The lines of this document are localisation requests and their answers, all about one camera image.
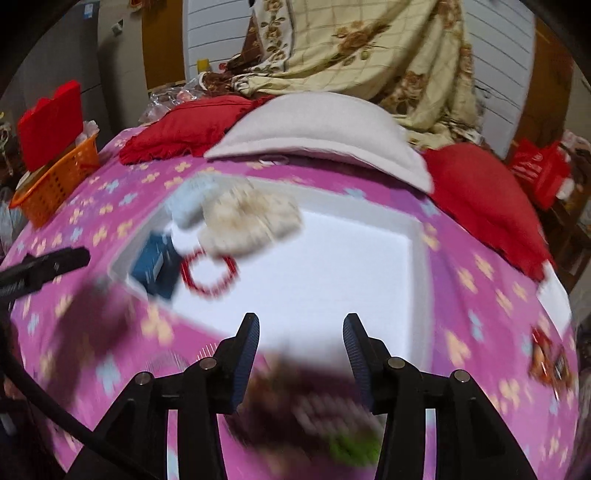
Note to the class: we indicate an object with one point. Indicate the clear plastic bags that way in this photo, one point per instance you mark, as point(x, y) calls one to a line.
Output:
point(171, 99)

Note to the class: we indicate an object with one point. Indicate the orange plastic basket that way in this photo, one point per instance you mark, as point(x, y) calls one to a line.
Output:
point(55, 180)

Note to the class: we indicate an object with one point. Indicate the yellow bottle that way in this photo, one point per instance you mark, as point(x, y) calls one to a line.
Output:
point(203, 66)

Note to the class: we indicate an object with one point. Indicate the grey refrigerator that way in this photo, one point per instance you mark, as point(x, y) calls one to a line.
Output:
point(69, 46)

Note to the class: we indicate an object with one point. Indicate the white foam box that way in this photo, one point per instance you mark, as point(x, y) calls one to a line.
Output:
point(323, 277)

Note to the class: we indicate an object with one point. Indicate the dark beaded jewelry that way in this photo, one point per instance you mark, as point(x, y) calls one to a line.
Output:
point(300, 406)

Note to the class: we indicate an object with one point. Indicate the red box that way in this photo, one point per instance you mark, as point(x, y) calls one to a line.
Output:
point(46, 124)

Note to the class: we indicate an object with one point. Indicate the blue box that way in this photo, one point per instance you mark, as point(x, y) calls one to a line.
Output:
point(154, 267)

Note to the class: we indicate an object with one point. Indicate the cream knitted pouch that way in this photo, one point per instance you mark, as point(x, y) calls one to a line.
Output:
point(249, 217)

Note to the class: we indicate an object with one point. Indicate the red pillow left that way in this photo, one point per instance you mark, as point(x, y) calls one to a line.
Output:
point(184, 124)

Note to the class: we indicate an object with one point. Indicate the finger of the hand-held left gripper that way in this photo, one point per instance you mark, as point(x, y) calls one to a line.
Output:
point(55, 263)

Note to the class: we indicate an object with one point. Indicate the light blue knitted pouch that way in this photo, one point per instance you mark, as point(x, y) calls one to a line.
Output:
point(189, 203)

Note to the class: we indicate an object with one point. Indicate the cream floral blanket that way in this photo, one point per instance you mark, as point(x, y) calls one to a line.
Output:
point(369, 46)

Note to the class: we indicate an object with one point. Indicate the white paper sheet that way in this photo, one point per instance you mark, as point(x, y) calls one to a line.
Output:
point(556, 300)

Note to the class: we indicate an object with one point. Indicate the red pillow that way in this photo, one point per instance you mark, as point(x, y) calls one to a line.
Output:
point(480, 194)
point(184, 124)

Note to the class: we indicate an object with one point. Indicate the red snack packet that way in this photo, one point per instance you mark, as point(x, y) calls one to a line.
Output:
point(549, 360)

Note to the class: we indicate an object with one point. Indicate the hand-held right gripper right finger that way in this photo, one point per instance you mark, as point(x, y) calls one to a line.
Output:
point(358, 364)

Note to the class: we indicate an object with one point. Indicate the green beaded piece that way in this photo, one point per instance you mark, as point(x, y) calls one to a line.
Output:
point(355, 447)

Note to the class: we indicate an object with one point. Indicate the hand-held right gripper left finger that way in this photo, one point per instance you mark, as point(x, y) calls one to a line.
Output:
point(244, 362)

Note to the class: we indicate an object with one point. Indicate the white pillow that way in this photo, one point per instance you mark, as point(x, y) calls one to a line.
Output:
point(318, 124)

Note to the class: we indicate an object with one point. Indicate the red plastic bag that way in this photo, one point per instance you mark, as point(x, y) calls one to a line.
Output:
point(540, 170)

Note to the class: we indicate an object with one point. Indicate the pink floral bed sheet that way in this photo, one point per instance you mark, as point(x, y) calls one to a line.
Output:
point(461, 314)

